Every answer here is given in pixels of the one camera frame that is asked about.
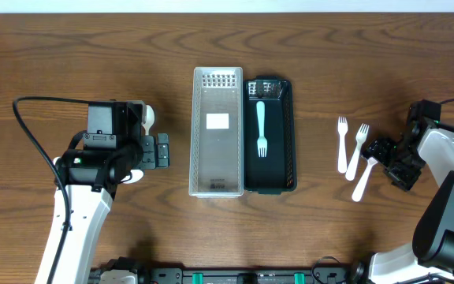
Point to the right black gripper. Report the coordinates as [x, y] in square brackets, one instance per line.
[378, 149]

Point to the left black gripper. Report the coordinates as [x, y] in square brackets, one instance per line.
[161, 150]

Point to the white fork angled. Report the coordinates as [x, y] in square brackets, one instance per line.
[360, 138]

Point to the white wide spoon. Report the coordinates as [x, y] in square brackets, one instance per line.
[359, 190]

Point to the clear plastic basket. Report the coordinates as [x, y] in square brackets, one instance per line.
[217, 132]

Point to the white fork straight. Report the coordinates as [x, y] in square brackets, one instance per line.
[342, 129]

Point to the pale green fork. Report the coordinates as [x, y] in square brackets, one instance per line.
[262, 144]

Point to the black plastic basket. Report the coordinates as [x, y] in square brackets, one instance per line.
[277, 172]

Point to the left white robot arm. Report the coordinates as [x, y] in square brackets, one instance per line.
[86, 187]

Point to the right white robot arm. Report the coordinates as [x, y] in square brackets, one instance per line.
[430, 254]

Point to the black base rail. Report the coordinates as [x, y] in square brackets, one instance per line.
[126, 270]

